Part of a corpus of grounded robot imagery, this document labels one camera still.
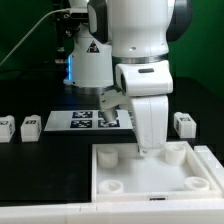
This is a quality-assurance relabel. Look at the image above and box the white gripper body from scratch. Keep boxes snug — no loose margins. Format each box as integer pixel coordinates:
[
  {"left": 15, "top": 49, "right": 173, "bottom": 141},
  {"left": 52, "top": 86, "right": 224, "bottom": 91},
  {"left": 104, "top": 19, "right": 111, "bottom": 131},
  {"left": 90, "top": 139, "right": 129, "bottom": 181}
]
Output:
[{"left": 130, "top": 95, "right": 168, "bottom": 150}]

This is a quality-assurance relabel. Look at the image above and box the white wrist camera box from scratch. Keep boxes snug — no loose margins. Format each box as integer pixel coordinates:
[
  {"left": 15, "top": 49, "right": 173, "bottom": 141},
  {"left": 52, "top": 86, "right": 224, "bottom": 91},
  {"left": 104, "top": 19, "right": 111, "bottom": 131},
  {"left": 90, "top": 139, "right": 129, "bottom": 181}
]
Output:
[{"left": 99, "top": 89, "right": 128, "bottom": 123}]

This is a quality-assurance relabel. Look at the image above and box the white marker sheet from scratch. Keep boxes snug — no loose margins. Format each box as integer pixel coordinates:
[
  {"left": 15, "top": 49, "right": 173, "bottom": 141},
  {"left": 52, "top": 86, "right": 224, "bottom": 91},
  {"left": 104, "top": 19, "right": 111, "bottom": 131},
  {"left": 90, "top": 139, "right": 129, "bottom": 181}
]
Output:
[{"left": 45, "top": 110, "right": 133, "bottom": 131}]

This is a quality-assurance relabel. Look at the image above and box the white front obstacle wall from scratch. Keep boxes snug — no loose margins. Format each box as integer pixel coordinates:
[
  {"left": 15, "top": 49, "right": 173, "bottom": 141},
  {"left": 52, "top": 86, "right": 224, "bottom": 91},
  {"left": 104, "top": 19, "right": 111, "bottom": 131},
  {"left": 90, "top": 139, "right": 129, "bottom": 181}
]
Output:
[{"left": 0, "top": 199, "right": 224, "bottom": 224}]

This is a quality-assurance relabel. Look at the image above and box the white square tabletop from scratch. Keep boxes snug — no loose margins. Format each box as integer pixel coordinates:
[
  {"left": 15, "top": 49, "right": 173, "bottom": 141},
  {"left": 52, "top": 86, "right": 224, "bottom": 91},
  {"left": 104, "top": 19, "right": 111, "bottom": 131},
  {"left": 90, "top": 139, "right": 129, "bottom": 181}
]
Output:
[{"left": 91, "top": 141, "right": 224, "bottom": 202}]

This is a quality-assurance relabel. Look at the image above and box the white cable left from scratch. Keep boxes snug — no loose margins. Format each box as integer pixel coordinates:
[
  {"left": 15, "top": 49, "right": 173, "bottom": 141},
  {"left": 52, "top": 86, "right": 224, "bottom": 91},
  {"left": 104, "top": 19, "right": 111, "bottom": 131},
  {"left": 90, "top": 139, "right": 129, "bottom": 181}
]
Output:
[{"left": 0, "top": 8, "right": 71, "bottom": 66}]

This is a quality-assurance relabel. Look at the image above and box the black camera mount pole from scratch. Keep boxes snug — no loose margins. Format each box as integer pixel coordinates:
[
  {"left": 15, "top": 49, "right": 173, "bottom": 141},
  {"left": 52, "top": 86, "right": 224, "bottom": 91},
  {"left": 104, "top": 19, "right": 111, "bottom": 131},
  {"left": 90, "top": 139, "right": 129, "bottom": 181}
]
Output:
[{"left": 52, "top": 0, "right": 80, "bottom": 64}]

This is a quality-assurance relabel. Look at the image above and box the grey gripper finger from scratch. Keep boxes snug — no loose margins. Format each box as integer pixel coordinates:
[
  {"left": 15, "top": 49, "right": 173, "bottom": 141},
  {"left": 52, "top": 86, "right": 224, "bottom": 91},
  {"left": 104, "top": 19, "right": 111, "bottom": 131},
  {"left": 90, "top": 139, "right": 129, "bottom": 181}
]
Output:
[{"left": 138, "top": 147, "right": 148, "bottom": 157}]

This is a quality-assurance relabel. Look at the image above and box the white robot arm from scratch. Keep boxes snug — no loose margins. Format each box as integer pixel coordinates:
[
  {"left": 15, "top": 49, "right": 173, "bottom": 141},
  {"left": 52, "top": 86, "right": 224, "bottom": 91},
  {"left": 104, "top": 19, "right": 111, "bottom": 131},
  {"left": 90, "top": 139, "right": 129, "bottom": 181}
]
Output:
[{"left": 64, "top": 0, "right": 192, "bottom": 155}]

